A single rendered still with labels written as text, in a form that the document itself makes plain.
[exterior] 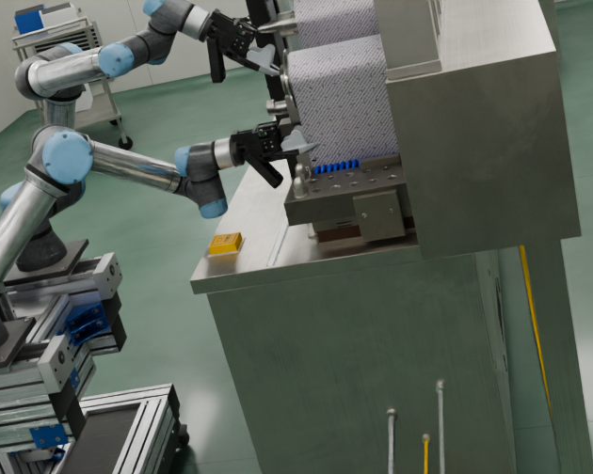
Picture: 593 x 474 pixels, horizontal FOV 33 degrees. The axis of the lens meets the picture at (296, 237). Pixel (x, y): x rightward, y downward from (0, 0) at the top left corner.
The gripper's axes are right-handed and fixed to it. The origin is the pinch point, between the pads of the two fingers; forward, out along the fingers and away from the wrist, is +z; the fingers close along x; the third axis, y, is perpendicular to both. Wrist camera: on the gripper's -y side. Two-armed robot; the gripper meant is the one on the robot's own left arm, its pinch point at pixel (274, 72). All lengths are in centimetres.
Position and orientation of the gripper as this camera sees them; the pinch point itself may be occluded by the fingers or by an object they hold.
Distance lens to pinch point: 245.9
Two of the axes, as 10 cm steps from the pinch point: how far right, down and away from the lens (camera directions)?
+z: 8.9, 4.5, 0.7
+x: 1.4, -4.2, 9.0
